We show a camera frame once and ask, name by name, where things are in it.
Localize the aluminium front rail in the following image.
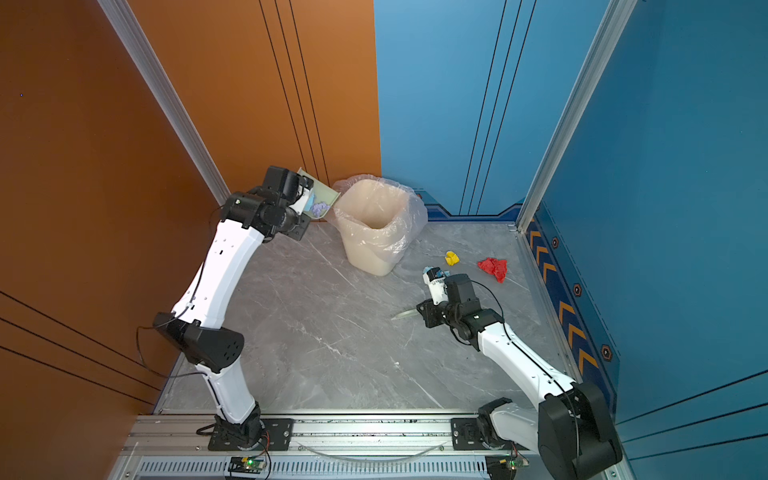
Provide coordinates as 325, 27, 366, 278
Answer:
108, 410, 550, 479

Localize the right aluminium corner post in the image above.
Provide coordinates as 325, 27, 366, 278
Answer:
516, 0, 637, 234

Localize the crumpled red paper scrap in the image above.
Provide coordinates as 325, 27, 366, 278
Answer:
477, 257, 508, 283

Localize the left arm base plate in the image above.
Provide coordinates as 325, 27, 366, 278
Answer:
208, 417, 294, 452

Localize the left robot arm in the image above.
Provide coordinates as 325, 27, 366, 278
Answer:
153, 166, 315, 450

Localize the green hand brush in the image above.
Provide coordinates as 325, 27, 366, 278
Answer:
391, 309, 419, 321

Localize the purple paper scrap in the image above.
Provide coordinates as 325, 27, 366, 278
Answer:
310, 202, 330, 219

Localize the green plastic dustpan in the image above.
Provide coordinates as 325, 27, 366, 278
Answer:
298, 169, 340, 220

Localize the yellow paper ball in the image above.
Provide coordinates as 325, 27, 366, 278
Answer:
444, 251, 460, 266

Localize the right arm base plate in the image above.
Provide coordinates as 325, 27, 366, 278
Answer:
449, 417, 535, 452

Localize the aluminium corner post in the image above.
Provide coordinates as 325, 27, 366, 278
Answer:
516, 0, 637, 234
98, 0, 230, 205

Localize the cream plastic trash bin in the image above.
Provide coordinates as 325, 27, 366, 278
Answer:
328, 176, 410, 276

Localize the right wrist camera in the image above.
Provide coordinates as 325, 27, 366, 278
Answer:
423, 267, 448, 305

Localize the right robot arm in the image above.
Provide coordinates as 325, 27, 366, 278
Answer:
416, 267, 624, 479

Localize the left green circuit board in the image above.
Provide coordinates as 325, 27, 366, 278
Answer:
227, 456, 270, 479

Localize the clear plastic bin liner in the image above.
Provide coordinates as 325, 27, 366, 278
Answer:
350, 174, 428, 257

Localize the left aluminium corner post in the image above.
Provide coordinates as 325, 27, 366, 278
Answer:
98, 0, 230, 205

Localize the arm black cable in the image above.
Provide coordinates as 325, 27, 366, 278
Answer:
449, 278, 583, 469
134, 323, 208, 380

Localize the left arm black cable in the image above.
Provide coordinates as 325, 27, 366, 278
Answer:
134, 323, 208, 380

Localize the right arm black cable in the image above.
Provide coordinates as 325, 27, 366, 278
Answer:
449, 278, 583, 469

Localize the light blue paper strip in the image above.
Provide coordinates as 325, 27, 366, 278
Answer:
303, 193, 316, 218

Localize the right circuit board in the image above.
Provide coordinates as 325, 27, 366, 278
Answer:
485, 456, 529, 480

